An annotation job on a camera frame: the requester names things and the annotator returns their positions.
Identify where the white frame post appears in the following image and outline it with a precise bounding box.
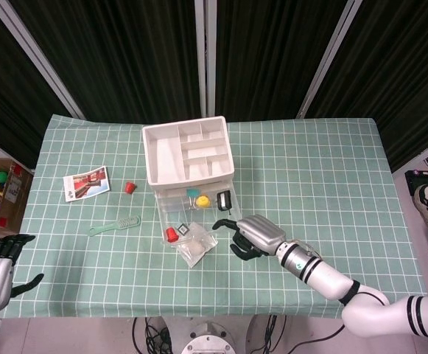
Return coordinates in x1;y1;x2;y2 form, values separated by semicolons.
194;0;219;119
0;0;87;120
295;0;364;119

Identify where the red plastic cup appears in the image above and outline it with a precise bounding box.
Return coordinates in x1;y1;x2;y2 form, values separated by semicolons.
164;226;180;245

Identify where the clear bag with white rolls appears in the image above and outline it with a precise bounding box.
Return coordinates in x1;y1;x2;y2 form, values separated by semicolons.
178;222;220;268

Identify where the clear drawer with toys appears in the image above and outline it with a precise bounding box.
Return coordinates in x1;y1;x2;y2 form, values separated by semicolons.
154;183;244;247

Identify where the green checked tablecloth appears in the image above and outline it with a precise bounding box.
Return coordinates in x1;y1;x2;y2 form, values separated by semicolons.
0;113;428;320

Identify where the white plastic drawer cabinet frame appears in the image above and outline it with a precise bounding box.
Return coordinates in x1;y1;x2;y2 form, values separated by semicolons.
141;116;236;195

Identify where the black cable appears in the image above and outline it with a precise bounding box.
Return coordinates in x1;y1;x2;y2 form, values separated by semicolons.
249;313;345;354
131;316;185;354

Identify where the green brush with white bristles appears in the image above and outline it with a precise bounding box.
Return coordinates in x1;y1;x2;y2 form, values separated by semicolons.
88;215;142;237

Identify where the black white clip toy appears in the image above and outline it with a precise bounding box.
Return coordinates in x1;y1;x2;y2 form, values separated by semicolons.
215;190;233;212

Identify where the grey round robot base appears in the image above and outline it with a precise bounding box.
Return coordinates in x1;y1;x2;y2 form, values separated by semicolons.
180;320;237;354

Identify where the red picture postcard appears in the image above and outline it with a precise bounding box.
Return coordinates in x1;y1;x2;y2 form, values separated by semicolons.
63;165;111;203

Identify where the black electronic device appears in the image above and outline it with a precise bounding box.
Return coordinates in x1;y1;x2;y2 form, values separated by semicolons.
404;167;428;202

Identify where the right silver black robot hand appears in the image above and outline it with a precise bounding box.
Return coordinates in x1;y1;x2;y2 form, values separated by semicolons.
212;214;287;260

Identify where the black curtain panel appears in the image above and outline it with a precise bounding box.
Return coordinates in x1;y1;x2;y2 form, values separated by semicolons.
0;0;71;171
304;0;428;173
10;0;204;125
215;0;344;122

